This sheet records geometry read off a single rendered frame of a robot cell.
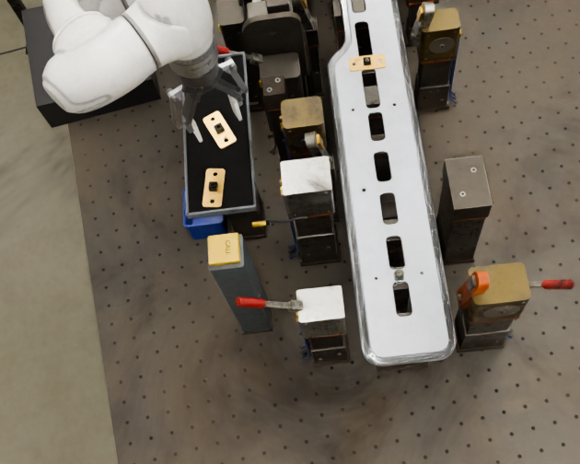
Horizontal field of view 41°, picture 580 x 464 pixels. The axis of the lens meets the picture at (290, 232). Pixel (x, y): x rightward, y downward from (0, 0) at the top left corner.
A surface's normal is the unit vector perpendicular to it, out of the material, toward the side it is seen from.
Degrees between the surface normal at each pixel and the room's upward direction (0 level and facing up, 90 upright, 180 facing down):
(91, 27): 6
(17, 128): 0
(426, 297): 0
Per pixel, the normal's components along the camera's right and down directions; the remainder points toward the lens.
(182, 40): 0.51, 0.74
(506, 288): -0.10, -0.39
